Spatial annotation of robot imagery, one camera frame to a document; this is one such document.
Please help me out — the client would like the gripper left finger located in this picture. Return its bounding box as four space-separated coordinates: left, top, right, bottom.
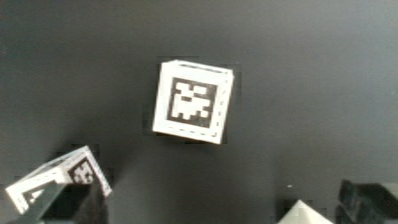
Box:
17 182 109 224

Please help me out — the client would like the small white tag cube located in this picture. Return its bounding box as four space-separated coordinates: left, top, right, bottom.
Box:
153 60 235 144
6 146 113 213

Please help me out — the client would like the white chair back frame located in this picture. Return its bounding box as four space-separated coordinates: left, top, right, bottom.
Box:
278 200 335 224

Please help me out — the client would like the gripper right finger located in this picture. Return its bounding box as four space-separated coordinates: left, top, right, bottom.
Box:
336 180 398 224

